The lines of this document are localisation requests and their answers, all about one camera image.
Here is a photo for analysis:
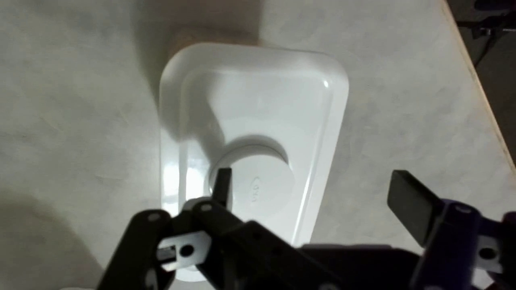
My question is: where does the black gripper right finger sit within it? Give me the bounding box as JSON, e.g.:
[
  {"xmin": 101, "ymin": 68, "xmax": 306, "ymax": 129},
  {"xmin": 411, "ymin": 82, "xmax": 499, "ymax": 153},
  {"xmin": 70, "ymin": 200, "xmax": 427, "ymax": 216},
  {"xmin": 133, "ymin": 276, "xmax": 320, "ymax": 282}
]
[{"xmin": 385, "ymin": 169, "xmax": 516, "ymax": 290}]

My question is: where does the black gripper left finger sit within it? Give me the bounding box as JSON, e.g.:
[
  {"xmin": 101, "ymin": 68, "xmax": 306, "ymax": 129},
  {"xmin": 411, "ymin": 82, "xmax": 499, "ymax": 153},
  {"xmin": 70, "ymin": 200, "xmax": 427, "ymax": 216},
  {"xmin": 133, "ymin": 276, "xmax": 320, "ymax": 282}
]
[{"xmin": 96, "ymin": 166, "xmax": 345, "ymax": 290}]

